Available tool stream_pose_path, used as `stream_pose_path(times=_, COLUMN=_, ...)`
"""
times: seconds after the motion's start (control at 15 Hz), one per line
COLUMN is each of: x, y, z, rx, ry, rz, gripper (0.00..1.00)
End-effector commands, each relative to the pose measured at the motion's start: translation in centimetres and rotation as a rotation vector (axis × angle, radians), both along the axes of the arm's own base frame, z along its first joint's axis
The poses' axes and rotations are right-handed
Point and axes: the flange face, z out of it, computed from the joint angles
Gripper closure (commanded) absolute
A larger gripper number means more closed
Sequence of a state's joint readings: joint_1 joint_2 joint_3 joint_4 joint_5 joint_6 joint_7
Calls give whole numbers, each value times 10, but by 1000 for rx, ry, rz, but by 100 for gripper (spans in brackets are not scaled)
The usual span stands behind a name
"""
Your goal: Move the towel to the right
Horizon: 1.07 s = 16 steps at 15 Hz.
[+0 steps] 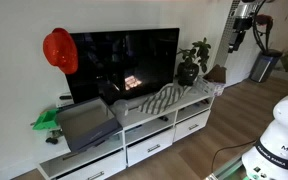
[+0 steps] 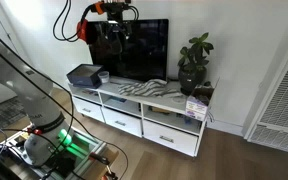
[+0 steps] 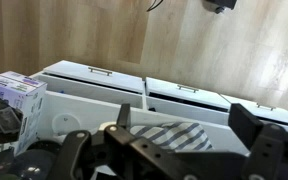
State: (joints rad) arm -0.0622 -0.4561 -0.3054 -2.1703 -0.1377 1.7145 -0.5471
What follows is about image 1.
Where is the white device box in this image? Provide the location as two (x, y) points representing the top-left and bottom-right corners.
(54, 92), (75, 109)

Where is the grey trash can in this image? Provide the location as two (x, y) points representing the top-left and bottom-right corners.
(249, 49), (283, 84)

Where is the white cabinet drawer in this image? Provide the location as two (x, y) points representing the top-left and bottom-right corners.
(173, 109), (212, 143)
(126, 128), (176, 168)
(55, 149), (128, 180)

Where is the green plant in black pot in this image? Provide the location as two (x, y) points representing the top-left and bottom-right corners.
(176, 37), (212, 87)

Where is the grey white striped towel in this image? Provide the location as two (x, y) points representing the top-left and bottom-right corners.
(137, 83), (192, 116)

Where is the white television stand cabinet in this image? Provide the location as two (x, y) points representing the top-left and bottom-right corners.
(33, 78), (216, 180)

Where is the red glitter hat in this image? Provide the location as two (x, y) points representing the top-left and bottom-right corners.
(42, 27), (79, 75)

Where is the green plastic container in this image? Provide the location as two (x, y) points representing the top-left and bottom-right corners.
(31, 108), (61, 132)

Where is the small black gadget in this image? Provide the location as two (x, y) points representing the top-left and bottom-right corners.
(45, 136), (59, 145)

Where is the white wall vent grille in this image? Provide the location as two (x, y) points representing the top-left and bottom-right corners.
(215, 0), (242, 68)

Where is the translucent plastic cup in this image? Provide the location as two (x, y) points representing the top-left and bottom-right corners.
(113, 99), (130, 123)

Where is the white purple printed carton box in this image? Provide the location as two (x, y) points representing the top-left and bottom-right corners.
(194, 64), (228, 98)

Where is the black flat screen television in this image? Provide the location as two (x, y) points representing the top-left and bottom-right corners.
(64, 27), (180, 106)

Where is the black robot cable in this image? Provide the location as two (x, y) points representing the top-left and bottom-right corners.
(211, 139), (257, 174)
(251, 0), (275, 54)

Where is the open navy cardboard box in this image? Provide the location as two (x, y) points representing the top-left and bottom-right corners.
(55, 97), (123, 153)

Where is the metal robot base platform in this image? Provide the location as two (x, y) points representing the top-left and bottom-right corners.
(203, 154), (252, 180)

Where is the gripper body block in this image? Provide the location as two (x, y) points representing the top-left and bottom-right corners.
(233, 17), (254, 34)

